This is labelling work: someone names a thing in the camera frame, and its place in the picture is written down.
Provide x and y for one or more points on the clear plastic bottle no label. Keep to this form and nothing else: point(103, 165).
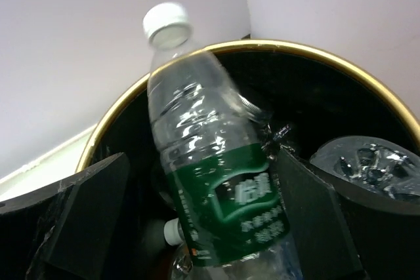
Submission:
point(374, 164)

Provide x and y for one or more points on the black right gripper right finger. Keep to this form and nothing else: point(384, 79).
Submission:
point(343, 231)

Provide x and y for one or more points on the orange cylindrical bin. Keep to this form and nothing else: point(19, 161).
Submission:
point(324, 95)

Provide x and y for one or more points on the green label plastic bottle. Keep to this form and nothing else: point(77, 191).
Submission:
point(227, 203)

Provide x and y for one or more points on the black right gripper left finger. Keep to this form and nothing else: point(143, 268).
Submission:
point(64, 230)

